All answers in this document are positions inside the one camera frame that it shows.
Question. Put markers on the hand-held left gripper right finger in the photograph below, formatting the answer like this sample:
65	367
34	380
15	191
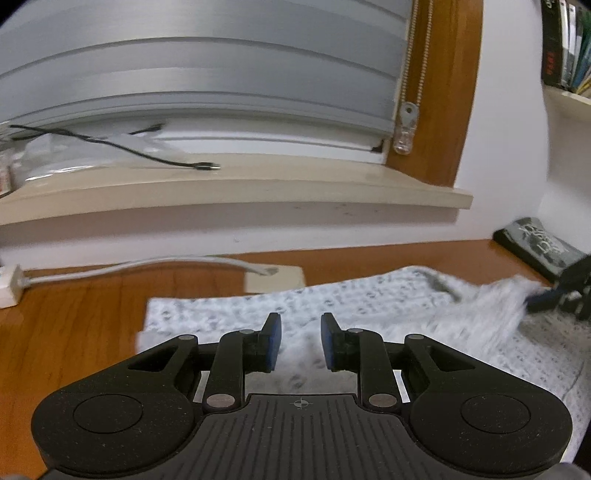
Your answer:
328	341

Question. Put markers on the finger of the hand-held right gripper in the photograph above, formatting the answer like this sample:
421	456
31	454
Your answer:
545	301
579	277

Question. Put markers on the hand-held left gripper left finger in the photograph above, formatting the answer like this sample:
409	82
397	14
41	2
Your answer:
273	341

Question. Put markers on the white patterned pajama top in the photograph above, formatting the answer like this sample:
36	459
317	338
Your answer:
392	300

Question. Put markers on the grey printed t-shirt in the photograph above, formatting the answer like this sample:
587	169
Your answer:
540	242

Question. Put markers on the beige window sill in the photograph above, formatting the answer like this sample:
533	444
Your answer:
231	194

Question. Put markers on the white bookshelf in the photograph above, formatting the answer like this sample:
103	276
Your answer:
568	99

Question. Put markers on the row of books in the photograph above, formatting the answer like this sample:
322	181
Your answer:
551	46

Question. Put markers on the clear plastic bag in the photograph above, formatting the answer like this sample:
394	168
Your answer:
69	157

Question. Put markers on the grey window blind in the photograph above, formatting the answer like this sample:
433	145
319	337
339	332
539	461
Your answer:
207	55

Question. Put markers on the white window rail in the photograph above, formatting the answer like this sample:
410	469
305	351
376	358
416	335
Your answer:
277	141

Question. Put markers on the wooden window frame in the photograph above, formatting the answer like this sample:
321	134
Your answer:
443	92

